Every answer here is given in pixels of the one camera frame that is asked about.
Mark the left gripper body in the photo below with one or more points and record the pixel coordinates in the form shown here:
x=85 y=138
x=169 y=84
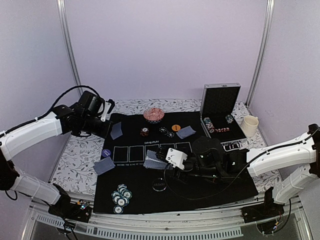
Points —
x=100 y=132

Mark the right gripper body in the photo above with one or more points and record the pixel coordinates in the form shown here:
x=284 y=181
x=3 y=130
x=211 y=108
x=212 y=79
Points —
x=177 y=174

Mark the dealt blue card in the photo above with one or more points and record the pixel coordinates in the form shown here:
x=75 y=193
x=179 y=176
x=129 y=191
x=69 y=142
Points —
x=185 y=132
x=116 y=131
x=103 y=166

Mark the purple small blind button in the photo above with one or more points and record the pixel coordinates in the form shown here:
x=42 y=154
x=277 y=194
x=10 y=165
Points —
x=106 y=153

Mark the clear dealer button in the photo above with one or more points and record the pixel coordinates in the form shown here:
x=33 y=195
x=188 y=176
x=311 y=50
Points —
x=159 y=185

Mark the blue playing card deck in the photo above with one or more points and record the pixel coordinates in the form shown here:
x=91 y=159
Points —
x=152 y=162

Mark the black poker chip stack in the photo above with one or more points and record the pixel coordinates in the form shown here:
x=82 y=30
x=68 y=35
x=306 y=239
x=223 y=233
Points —
x=170 y=134

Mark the orange big blind button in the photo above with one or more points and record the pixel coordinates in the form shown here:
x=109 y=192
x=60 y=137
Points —
x=176 y=127

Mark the red poker chip stack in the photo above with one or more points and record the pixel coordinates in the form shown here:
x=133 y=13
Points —
x=144 y=132

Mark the black 100 poker chip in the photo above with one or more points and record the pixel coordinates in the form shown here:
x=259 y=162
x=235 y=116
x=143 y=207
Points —
x=163 y=130

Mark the blue green chip stack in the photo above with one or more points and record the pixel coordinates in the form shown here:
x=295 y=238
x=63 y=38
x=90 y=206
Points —
x=122 y=195

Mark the blue white poker chip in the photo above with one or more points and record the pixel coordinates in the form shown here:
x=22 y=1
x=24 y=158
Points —
x=118 y=209

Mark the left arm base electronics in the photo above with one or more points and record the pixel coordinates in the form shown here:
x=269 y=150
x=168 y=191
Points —
x=65 y=209

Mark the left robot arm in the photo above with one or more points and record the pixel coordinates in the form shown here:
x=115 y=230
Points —
x=88 y=116

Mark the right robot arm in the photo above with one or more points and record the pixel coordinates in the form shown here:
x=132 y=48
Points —
x=212 y=161

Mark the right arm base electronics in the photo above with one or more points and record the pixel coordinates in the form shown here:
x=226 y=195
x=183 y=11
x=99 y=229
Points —
x=264 y=211

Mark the left poker chip row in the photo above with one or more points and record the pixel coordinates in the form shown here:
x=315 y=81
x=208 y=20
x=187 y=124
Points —
x=209 y=125

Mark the poker chip row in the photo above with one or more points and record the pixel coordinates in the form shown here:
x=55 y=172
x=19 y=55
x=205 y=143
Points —
x=229 y=118
x=209 y=125

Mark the patterned small bowl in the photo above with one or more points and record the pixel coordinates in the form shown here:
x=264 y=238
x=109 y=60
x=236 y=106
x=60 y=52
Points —
x=153 y=115

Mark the black poker mat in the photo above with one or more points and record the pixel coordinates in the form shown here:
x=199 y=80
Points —
x=128 y=154

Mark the right poker chip row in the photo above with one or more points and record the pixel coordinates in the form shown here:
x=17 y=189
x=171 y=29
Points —
x=229 y=118

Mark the cream ceramic mug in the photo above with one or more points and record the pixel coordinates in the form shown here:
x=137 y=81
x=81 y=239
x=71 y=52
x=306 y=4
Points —
x=249 y=125

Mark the aluminium poker chip case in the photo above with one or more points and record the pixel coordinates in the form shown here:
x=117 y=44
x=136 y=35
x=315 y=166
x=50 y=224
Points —
x=218 y=101

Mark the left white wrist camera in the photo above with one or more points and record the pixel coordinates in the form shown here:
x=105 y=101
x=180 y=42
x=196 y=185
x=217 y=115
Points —
x=108 y=107

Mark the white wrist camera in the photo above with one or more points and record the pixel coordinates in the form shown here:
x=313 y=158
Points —
x=108 y=107
x=176 y=158

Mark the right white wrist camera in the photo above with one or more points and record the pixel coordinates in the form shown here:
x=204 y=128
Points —
x=176 y=158

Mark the front aluminium rail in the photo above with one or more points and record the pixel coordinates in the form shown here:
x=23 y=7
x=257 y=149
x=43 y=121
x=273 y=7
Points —
x=223 y=222

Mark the right aluminium frame post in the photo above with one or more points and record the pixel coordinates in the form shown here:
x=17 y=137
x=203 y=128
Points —
x=270 y=4

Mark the aluminium frame post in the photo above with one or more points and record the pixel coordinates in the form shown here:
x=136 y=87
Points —
x=62 y=13
x=270 y=4

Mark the left aluminium frame post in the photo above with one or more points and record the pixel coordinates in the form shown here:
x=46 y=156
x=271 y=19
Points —
x=62 y=13

